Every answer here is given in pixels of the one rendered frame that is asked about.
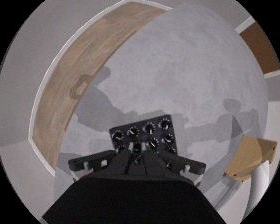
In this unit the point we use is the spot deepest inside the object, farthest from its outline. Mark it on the black knob box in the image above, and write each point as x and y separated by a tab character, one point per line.
159	131

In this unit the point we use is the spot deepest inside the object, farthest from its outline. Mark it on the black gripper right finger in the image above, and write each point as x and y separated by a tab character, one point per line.
185	167

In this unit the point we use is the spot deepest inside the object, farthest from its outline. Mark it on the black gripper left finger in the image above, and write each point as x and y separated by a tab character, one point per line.
92	163

